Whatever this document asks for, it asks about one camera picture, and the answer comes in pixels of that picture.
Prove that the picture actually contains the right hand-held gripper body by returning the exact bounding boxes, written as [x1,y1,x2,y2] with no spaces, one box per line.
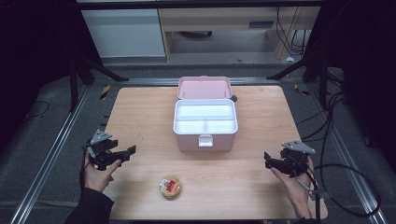
[277,140,317,177]

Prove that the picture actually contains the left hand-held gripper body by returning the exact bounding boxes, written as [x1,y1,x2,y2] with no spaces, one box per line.
[83,129,126,171]

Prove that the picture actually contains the pink storage box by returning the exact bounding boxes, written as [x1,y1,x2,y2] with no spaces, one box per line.
[173,75,239,153]

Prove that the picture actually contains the white divided tray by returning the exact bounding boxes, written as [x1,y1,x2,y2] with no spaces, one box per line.
[174,99,238,135]

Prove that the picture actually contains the person's left hand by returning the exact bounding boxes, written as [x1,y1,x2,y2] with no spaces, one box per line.
[83,153,122,193]

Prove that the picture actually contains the person's right hand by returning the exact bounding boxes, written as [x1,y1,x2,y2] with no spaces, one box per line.
[269,155,316,220]

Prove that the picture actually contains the round wrapped snack packet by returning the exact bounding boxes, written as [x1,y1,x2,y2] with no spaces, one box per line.
[159,175,182,201]

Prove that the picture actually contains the yellow black tape strip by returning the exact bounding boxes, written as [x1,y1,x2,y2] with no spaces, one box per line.
[293,83,311,96]
[99,84,112,101]

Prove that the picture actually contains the black metal stand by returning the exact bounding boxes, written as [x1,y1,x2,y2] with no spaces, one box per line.
[266,55,332,110]
[67,55,131,113]

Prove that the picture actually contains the white cabinet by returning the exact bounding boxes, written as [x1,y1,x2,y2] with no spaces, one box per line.
[80,7,166,59]

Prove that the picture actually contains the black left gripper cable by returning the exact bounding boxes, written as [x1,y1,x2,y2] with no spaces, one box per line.
[79,145,90,189]

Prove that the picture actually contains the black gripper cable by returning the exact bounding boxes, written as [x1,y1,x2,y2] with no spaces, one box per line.
[289,155,383,224]
[79,145,90,189]

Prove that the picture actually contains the black floor cables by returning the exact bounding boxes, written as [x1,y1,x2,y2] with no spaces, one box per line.
[294,91,347,145]

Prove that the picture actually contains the aluminium rail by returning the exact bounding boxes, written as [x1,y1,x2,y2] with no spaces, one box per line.
[119,77,281,88]
[8,84,92,224]
[305,83,390,224]

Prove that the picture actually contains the thin black floor cable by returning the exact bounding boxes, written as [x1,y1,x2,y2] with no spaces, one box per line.
[22,99,50,123]

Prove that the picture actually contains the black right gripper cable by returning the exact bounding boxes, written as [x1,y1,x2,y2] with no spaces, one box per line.
[289,155,383,224]

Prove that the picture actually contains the black cables under desk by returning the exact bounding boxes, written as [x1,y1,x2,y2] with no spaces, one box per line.
[275,7,313,57]

